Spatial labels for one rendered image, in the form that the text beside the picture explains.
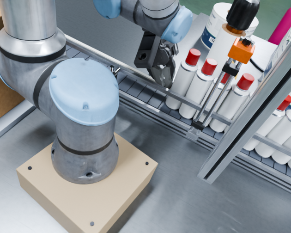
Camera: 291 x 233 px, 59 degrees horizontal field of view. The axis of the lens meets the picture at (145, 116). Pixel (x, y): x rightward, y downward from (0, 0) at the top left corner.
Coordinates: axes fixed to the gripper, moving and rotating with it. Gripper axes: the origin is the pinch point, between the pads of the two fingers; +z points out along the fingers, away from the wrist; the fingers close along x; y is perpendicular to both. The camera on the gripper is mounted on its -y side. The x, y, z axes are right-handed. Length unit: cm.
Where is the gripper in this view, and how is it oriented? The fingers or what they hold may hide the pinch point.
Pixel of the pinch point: (165, 88)
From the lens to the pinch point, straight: 80.1
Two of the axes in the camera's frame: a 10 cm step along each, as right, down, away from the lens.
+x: -8.7, -0.7, 4.9
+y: 4.3, -6.0, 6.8
